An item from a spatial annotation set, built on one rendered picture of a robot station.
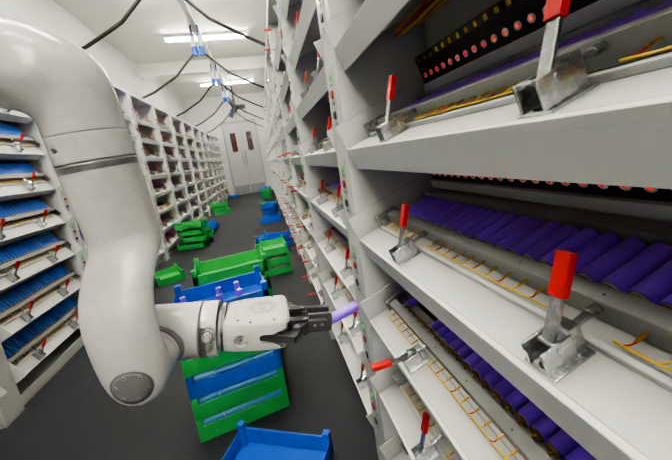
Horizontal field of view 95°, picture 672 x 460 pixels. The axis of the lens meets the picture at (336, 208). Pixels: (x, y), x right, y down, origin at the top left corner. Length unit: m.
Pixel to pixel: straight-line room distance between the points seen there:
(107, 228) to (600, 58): 0.52
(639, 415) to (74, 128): 0.56
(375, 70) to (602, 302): 0.54
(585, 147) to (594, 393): 0.17
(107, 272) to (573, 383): 0.48
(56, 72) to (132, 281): 0.25
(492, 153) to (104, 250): 0.45
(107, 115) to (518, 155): 0.45
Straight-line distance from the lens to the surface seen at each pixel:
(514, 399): 0.51
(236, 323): 0.51
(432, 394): 0.57
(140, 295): 0.45
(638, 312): 0.32
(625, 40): 0.29
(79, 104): 0.48
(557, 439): 0.48
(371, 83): 0.68
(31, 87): 0.49
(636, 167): 0.22
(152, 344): 0.46
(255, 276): 1.27
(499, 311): 0.37
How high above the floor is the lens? 0.87
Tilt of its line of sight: 10 degrees down
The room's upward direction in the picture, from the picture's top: 8 degrees counter-clockwise
